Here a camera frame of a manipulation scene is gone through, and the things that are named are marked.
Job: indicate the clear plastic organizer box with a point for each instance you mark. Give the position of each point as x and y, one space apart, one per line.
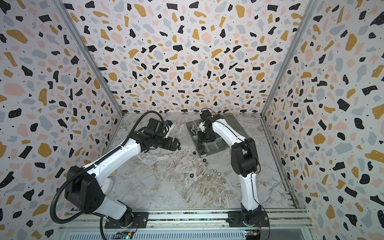
204 149

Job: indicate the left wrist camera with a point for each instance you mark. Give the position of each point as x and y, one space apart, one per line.
168 127

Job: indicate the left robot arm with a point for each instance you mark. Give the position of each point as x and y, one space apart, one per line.
84 189

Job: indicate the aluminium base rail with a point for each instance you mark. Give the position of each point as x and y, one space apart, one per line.
215 224

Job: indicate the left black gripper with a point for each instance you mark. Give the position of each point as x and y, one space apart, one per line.
168 146

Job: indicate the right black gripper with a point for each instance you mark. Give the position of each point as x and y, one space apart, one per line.
205 136

